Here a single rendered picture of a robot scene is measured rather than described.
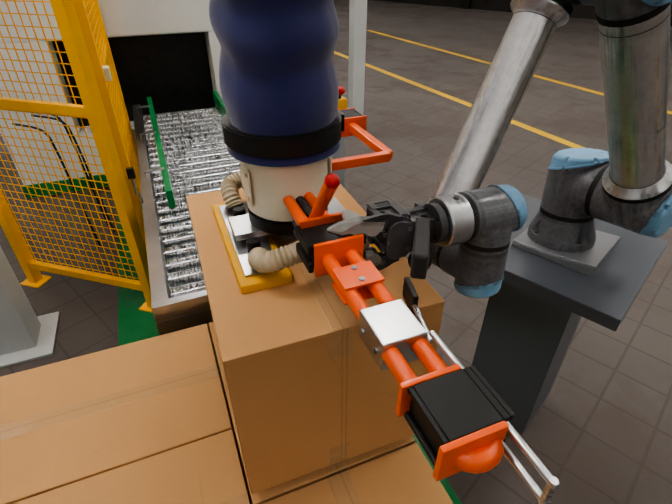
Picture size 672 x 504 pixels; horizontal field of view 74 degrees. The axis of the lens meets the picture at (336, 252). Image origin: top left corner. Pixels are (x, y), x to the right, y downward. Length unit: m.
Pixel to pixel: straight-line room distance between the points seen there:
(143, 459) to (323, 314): 0.61
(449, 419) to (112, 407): 1.01
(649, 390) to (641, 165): 1.29
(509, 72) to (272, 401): 0.76
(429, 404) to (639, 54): 0.79
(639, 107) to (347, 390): 0.81
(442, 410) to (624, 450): 1.62
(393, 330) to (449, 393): 0.11
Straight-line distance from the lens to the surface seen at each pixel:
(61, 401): 1.40
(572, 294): 1.35
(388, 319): 0.56
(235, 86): 0.80
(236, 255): 0.91
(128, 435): 1.26
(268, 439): 0.91
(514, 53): 0.99
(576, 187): 1.39
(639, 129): 1.16
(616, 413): 2.16
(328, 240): 0.70
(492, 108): 0.97
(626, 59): 1.05
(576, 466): 1.94
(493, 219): 0.82
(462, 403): 0.48
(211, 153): 2.73
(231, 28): 0.77
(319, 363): 0.79
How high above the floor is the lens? 1.51
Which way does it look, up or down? 34 degrees down
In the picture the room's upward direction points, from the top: straight up
